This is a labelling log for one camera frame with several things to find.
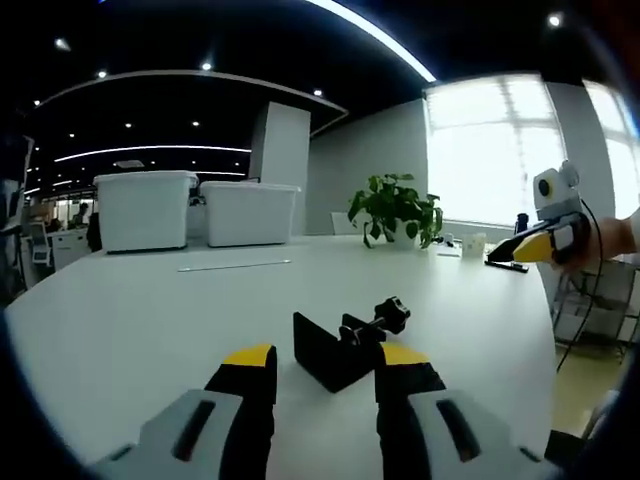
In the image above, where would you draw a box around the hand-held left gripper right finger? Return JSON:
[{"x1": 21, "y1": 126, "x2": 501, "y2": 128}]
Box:
[{"x1": 373, "y1": 341, "x2": 559, "y2": 480}]

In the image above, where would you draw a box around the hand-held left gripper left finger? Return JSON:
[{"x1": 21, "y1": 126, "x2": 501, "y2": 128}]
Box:
[{"x1": 94, "y1": 343, "x2": 279, "y2": 480}]

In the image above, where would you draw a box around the black fixed fixture clamp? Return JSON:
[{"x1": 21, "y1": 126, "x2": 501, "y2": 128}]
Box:
[{"x1": 292, "y1": 295, "x2": 412, "y2": 395}]

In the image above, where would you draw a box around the white desk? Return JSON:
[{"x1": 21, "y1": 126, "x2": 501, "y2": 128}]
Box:
[{"x1": 3, "y1": 233, "x2": 559, "y2": 469}]

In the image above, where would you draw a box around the black flat device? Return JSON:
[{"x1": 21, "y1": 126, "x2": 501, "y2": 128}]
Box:
[{"x1": 483, "y1": 258, "x2": 530, "y2": 275}]

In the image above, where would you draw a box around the white paper cup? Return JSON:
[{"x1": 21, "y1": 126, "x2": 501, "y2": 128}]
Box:
[{"x1": 460, "y1": 232, "x2": 487, "y2": 261}]

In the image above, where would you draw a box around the green potted plant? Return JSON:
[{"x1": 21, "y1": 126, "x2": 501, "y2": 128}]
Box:
[{"x1": 347, "y1": 172, "x2": 445, "y2": 250}]

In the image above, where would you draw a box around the white chair back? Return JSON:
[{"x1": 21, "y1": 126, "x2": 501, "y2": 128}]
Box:
[{"x1": 329, "y1": 211, "x2": 362, "y2": 236}]

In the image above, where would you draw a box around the small white storage box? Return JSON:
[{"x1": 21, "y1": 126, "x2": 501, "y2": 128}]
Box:
[{"x1": 199, "y1": 180, "x2": 302, "y2": 248}]

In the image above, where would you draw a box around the large white storage box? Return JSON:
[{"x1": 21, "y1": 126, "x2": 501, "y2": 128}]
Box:
[{"x1": 92, "y1": 169, "x2": 200, "y2": 254}]

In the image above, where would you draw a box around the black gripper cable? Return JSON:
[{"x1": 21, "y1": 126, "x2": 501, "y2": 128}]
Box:
[{"x1": 554, "y1": 195, "x2": 606, "y2": 374}]

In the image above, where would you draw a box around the white wire rack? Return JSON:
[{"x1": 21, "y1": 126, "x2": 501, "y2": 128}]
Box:
[{"x1": 549, "y1": 257, "x2": 640, "y2": 351}]

